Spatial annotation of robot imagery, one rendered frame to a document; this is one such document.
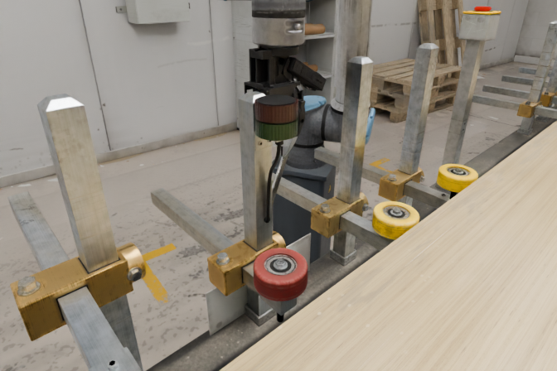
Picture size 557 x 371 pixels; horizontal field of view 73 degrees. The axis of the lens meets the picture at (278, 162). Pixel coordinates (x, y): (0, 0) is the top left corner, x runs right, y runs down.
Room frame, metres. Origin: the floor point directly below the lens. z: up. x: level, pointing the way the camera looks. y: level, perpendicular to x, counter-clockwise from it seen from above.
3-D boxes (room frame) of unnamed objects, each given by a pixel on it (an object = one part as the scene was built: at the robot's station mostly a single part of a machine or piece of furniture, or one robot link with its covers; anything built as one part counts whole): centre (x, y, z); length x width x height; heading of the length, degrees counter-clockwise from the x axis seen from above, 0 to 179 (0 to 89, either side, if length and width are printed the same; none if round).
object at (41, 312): (0.35, 0.24, 0.95); 0.14 x 0.06 x 0.05; 132
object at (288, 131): (0.50, 0.00, 1.10); 0.06 x 0.06 x 0.02
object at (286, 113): (0.50, 0.00, 1.12); 0.06 x 0.06 x 0.02
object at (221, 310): (0.57, 0.03, 0.75); 0.26 x 0.01 x 0.10; 132
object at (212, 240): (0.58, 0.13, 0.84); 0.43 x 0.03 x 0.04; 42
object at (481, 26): (1.05, -0.53, 1.18); 0.07 x 0.07 x 0.08; 42
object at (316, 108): (1.47, -0.13, 0.79); 0.17 x 0.15 x 0.18; 69
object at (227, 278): (0.52, 0.05, 0.85); 0.14 x 0.06 x 0.05; 132
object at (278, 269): (0.43, 0.00, 0.85); 0.08 x 0.08 x 0.11
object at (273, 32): (0.67, 0.00, 1.21); 0.10 x 0.09 x 0.05; 42
